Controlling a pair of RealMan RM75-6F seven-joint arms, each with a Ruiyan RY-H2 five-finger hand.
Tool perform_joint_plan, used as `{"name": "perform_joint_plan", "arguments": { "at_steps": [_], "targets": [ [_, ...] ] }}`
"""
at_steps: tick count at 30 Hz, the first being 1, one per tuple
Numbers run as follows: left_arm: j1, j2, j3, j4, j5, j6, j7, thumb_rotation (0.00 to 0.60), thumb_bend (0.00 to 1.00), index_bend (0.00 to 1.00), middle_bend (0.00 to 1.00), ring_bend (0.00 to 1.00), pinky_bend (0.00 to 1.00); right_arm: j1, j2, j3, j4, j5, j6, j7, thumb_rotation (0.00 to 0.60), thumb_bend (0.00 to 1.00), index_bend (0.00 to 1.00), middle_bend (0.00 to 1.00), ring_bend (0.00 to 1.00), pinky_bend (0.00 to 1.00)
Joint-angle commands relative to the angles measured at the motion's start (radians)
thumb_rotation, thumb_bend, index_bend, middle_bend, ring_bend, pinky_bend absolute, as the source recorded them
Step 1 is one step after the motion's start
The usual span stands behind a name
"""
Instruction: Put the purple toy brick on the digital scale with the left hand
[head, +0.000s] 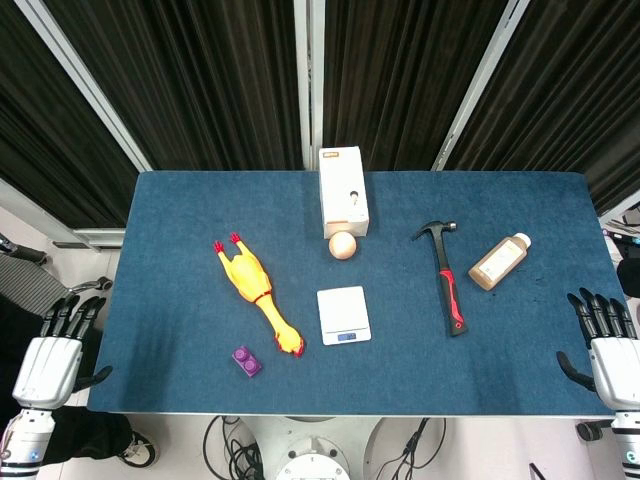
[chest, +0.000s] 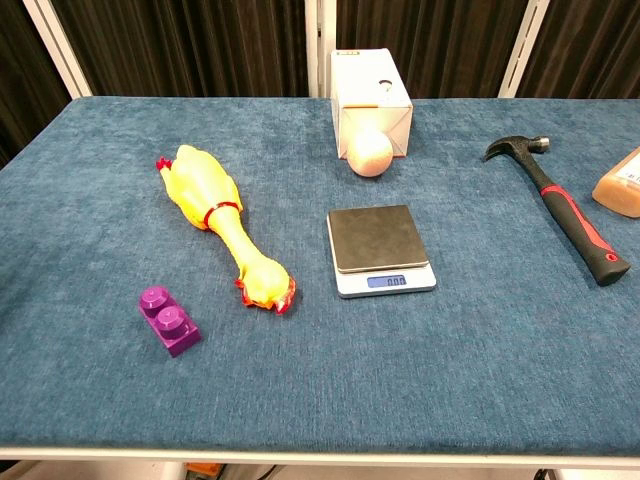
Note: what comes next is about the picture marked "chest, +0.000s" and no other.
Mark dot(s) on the pale pink ball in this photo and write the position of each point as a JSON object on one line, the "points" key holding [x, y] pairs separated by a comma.
{"points": [[370, 153]]}

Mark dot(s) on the black red claw hammer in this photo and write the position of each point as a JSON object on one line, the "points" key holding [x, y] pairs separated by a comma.
{"points": [[560, 195]]}

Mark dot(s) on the white metal frame post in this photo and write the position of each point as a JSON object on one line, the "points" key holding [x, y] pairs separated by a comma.
{"points": [[57, 45], [525, 47], [320, 47]]}

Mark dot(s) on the yellow rubber chicken toy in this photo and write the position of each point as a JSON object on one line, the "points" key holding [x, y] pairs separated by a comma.
{"points": [[210, 192]]}

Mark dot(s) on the digital kitchen scale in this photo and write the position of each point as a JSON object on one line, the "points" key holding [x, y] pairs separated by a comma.
{"points": [[378, 250]]}

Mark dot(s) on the orange soap bar package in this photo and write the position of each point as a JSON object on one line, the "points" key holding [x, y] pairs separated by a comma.
{"points": [[622, 187]]}

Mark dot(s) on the dark pleated curtain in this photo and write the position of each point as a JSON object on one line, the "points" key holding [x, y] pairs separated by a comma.
{"points": [[190, 45]]}

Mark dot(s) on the purple plastic building block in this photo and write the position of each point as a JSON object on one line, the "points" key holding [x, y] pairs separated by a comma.
{"points": [[169, 320]]}

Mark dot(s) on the white cardboard box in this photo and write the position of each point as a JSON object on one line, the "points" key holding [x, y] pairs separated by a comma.
{"points": [[367, 82]]}

